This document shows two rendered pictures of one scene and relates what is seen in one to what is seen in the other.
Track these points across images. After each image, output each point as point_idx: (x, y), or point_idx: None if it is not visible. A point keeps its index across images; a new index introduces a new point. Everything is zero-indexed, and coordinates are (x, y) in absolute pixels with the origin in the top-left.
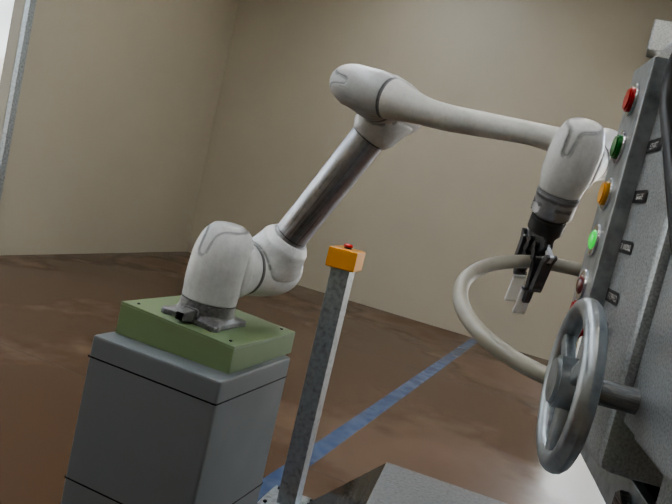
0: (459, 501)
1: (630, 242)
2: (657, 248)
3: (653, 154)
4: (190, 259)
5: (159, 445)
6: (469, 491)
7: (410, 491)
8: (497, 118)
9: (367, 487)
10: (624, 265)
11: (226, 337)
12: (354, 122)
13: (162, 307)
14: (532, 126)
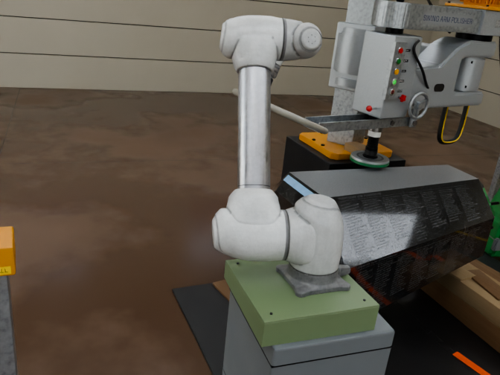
0: (319, 184)
1: (402, 79)
2: (413, 79)
3: (405, 62)
4: (342, 239)
5: None
6: (307, 184)
7: (333, 190)
8: None
9: (343, 199)
10: (401, 84)
11: None
12: (271, 65)
13: (350, 285)
14: None
